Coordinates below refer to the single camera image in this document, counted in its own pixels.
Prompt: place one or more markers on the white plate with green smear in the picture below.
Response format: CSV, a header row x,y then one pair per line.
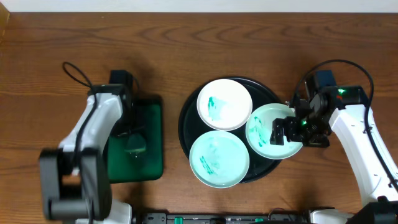
x,y
224,104

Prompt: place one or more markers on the light green plate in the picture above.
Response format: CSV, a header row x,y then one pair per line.
x,y
259,130
219,159

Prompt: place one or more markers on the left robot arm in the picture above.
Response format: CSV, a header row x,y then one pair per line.
x,y
74,177

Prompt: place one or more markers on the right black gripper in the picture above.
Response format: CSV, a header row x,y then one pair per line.
x,y
321,141

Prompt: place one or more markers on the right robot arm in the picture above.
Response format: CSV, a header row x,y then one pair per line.
x,y
345,111

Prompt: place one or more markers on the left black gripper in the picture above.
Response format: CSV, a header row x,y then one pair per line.
x,y
134,145

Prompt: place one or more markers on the green sponge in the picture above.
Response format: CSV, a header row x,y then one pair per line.
x,y
135,144

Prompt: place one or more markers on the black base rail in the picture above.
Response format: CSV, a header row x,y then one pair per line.
x,y
164,218

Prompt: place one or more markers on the light green plate front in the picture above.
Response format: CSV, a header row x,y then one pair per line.
x,y
219,159

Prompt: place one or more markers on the green rectangular tray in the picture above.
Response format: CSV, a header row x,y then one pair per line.
x,y
125,167

